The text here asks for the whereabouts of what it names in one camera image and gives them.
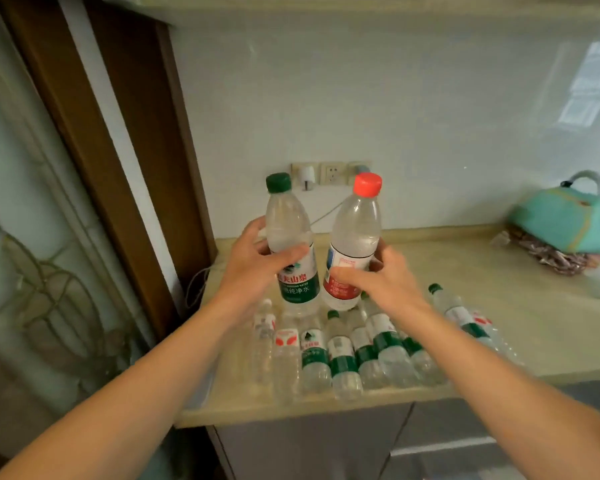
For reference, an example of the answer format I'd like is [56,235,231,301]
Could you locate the person's left forearm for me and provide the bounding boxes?
[0,294,261,480]

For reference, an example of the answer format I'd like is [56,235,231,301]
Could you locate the clear bag of brown snacks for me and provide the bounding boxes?
[491,225,600,277]

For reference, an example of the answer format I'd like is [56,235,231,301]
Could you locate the grey base cabinet door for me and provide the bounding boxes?
[207,400,415,480]

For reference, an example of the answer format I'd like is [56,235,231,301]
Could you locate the white wall cabinet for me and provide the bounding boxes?
[99,0,600,27]

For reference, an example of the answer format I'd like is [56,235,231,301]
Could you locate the beige table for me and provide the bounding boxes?
[175,224,600,429]

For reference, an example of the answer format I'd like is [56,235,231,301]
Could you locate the person's right forearm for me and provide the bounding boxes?
[395,302,600,480]

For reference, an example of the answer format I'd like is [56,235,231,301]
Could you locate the teal handbag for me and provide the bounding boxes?
[507,169,600,255]

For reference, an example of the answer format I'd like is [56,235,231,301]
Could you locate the person's right hand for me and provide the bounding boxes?
[329,238,431,323]

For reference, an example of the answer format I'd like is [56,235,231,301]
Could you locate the person's left hand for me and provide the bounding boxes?
[215,216,311,328]

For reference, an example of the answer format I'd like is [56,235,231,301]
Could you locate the green-cap water bottle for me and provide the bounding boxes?
[265,172,322,318]

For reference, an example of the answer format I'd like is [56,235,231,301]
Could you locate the grey drawer front with handle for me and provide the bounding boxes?
[379,447,519,480]

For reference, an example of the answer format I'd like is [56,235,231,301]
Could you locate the red-cap water bottle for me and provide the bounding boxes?
[322,172,383,313]

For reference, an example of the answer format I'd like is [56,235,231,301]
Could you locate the row of bottles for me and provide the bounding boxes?
[251,283,527,403]

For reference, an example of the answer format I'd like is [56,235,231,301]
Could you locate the beige wall outlet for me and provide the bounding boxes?
[289,162,319,188]
[347,161,373,185]
[319,162,347,187]

